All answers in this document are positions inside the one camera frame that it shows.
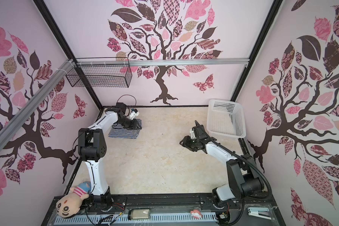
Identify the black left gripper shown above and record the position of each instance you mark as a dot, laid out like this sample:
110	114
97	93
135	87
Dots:
133	125

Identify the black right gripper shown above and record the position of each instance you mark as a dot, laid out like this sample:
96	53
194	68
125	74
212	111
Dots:
186	142

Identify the navy striped tank top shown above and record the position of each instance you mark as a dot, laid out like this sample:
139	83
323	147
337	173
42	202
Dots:
118	131

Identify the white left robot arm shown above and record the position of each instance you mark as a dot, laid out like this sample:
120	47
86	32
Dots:
92	148

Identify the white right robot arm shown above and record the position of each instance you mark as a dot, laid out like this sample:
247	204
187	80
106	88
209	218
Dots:
244	178

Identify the white plastic laundry basket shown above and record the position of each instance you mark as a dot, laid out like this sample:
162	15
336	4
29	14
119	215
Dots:
225	119

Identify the white stapler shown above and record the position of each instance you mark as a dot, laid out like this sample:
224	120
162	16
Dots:
260	212

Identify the plush doll striped shirt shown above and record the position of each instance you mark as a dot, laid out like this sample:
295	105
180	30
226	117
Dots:
70	204

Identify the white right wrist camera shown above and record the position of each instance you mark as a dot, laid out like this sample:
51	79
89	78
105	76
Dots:
192	134

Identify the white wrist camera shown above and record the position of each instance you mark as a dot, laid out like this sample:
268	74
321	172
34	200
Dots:
192	134
134	113

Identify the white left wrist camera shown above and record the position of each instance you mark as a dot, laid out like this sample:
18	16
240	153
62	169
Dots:
134	113

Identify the black wire mesh basket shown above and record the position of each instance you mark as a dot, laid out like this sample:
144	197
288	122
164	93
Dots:
106	72

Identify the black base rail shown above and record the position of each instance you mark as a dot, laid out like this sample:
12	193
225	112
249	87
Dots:
168	210

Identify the pink toy on rail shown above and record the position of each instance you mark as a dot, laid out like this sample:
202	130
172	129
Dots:
196	214

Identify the aluminium rail back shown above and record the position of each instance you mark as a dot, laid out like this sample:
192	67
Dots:
178	62

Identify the aluminium rail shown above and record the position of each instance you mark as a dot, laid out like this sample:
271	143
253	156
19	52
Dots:
20	118
178	62

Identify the beige box on rail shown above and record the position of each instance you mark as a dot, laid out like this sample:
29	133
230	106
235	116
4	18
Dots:
139	214

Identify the aluminium rail left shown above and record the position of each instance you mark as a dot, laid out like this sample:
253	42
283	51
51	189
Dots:
20	118

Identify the black corner frame post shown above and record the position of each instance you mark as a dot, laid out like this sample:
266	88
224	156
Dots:
270	18
43	9

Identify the black right corner frame post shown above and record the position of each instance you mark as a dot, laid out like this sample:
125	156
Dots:
270	18

